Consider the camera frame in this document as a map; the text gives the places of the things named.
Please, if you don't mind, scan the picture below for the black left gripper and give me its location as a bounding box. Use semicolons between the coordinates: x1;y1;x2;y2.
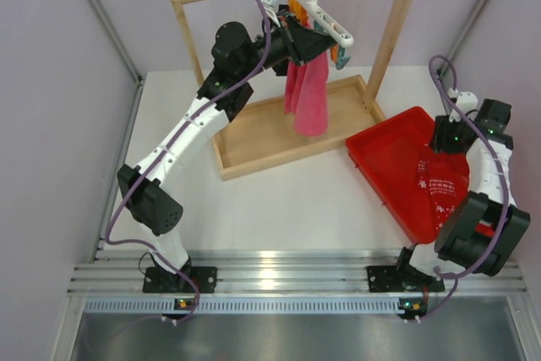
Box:
237;8;336;79

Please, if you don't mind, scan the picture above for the orange clothes peg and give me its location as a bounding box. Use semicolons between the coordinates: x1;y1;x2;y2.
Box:
287;0;309;27
330;44;340;63

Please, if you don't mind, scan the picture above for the teal end clothes peg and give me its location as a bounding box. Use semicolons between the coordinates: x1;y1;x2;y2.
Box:
335;46;351;70

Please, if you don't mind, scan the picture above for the white clip hanger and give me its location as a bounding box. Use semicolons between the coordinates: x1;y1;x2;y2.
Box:
295;0;354;49

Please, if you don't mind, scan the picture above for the pink towel sock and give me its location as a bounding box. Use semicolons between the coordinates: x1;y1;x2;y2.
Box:
284;52;329;137

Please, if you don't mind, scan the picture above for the red patterned sock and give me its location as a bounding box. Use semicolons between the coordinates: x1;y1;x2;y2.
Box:
417;145;469;234

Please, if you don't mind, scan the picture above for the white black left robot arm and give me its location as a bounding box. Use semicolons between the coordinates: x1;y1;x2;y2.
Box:
117;10;352;293

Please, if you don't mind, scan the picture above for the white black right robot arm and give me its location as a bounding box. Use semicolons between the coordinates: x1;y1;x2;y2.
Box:
394;93;531;291

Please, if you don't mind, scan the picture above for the teal middle clothes peg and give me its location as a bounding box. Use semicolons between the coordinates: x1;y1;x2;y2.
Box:
314;21;326;35

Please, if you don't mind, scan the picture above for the black christmas sock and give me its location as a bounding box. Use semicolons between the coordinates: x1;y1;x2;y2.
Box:
272;60;289;77

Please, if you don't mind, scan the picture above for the wooden clothes rack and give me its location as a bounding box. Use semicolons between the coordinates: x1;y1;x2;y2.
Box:
170;0;413;180

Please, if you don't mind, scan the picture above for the red plastic tray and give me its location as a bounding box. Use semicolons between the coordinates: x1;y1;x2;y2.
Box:
346;107;438;243

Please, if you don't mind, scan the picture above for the aluminium mounting rail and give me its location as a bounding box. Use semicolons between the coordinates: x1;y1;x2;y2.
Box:
67;249;529;298

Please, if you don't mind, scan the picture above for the perforated cable duct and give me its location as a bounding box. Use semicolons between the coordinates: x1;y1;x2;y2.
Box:
85;297;427;315

